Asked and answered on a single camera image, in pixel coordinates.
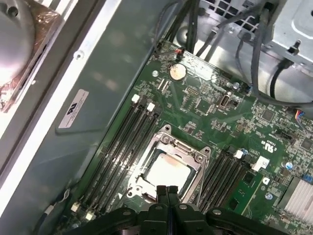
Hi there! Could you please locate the silver finned heatsink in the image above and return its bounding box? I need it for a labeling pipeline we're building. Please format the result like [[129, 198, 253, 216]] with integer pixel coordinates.
[[278, 175, 313, 221]]

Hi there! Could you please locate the white case sticker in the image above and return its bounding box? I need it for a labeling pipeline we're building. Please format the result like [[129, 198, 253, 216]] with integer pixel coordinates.
[[58, 89, 89, 130]]

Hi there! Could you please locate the black cable bundle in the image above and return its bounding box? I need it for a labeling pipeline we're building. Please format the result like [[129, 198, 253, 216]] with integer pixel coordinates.
[[170, 0, 200, 54]]

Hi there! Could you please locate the metal socket cover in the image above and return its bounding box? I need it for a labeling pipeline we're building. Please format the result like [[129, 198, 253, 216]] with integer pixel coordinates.
[[129, 128, 211, 203]]

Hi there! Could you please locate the thin metal locking lever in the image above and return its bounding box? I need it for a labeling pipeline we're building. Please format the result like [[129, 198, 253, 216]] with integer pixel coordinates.
[[197, 156, 207, 204]]

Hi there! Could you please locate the thin white wire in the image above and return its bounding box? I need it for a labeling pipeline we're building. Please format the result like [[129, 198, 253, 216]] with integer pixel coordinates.
[[31, 180, 83, 235]]

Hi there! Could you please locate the round coin battery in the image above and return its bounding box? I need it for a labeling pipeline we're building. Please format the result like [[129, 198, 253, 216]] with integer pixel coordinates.
[[168, 62, 189, 82]]

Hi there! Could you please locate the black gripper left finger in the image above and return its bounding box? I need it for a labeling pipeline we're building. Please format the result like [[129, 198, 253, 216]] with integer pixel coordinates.
[[65, 185, 170, 235]]

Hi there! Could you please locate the silver drive cage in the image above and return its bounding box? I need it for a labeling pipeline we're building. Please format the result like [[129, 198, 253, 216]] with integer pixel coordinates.
[[197, 0, 313, 66]]

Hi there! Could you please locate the black sleeved cable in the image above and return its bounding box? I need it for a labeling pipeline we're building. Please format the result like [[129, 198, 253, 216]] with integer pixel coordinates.
[[195, 23, 222, 62]]

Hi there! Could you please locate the silver internal USB port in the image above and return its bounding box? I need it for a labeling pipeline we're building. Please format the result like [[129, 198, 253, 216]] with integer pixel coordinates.
[[220, 94, 232, 109]]

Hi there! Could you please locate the thin grey fan cable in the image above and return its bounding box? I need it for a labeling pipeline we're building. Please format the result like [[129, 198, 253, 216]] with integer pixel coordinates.
[[153, 0, 180, 52]]

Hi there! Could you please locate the green RAM stick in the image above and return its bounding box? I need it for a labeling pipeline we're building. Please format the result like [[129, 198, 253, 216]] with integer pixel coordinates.
[[224, 156, 274, 216]]

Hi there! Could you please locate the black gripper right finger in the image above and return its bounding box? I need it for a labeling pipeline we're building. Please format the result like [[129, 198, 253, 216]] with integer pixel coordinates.
[[168, 185, 284, 235]]

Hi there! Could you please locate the silver CPU chip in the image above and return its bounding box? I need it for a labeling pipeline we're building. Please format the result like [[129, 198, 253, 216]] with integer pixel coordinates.
[[141, 153, 197, 199]]

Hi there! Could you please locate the metal CPU socket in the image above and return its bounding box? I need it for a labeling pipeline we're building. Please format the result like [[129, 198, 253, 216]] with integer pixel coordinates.
[[126, 123, 213, 205]]

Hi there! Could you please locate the green motherboard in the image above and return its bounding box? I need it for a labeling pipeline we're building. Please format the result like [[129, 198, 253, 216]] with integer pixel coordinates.
[[80, 40, 313, 235]]

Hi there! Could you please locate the RAM slot with white latches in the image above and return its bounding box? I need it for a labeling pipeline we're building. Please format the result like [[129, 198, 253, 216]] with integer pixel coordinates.
[[204, 150, 245, 211], [70, 94, 141, 213], [85, 102, 157, 221]]

